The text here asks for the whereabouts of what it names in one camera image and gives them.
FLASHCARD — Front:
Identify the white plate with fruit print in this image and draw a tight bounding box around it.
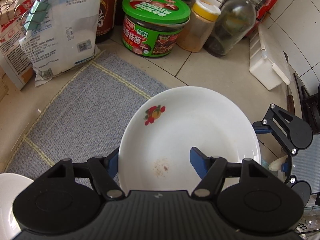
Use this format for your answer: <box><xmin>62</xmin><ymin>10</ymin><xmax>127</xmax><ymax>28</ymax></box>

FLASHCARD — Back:
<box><xmin>118</xmin><ymin>87</ymin><xmax>261</xmax><ymax>192</ymax></box>

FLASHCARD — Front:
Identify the plain white bowl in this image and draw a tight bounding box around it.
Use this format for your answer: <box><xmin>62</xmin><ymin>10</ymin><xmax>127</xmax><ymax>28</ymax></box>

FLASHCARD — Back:
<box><xmin>0</xmin><ymin>173</ymin><xmax>33</xmax><ymax>240</ymax></box>

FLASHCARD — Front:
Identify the grey checked dish mat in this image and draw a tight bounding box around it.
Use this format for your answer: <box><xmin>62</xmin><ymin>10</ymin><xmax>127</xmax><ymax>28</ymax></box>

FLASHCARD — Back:
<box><xmin>5</xmin><ymin>52</ymin><xmax>166</xmax><ymax>179</ymax></box>

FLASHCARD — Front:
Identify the white plastic seasoning box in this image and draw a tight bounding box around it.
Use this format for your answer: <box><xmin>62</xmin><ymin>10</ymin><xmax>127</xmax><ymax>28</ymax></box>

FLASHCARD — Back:
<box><xmin>249</xmin><ymin>24</ymin><xmax>292</xmax><ymax>90</ymax></box>

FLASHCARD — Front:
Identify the clear glass bottle red cap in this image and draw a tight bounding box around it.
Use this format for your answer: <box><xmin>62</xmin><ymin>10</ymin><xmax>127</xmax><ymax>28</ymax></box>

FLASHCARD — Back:
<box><xmin>203</xmin><ymin>0</ymin><xmax>261</xmax><ymax>57</ymax></box>

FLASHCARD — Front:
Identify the yellow capped spice jar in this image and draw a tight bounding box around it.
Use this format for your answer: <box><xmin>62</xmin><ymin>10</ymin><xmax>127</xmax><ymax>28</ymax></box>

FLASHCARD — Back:
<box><xmin>176</xmin><ymin>0</ymin><xmax>221</xmax><ymax>53</ymax></box>

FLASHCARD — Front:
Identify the red white paper bag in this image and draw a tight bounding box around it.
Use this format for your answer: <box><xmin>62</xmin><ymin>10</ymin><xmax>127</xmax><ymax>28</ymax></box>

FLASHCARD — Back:
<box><xmin>1</xmin><ymin>0</ymin><xmax>39</xmax><ymax>89</ymax></box>

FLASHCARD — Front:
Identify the green lidded sauce jar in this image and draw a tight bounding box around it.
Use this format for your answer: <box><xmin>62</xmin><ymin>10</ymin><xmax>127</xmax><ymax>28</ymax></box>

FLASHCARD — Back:
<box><xmin>121</xmin><ymin>0</ymin><xmax>190</xmax><ymax>57</ymax></box>

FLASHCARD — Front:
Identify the dark soy sauce bottle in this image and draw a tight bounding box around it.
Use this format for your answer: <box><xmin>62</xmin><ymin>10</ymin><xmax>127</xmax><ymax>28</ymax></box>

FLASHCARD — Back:
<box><xmin>95</xmin><ymin>0</ymin><xmax>117</xmax><ymax>43</ymax></box>

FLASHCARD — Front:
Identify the white blue paper bag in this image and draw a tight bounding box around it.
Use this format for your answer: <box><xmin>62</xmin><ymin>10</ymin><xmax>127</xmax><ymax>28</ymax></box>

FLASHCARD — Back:
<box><xmin>19</xmin><ymin>0</ymin><xmax>100</xmax><ymax>86</ymax></box>

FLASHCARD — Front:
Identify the teal binder clip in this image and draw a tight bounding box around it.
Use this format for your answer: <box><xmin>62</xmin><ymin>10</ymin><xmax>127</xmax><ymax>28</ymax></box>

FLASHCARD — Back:
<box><xmin>23</xmin><ymin>0</ymin><xmax>52</xmax><ymax>31</ymax></box>

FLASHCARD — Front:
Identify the wooden handled utensil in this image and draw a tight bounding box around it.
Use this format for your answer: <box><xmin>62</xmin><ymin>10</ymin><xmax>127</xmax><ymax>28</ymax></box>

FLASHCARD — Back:
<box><xmin>286</xmin><ymin>86</ymin><xmax>295</xmax><ymax>114</ymax></box>

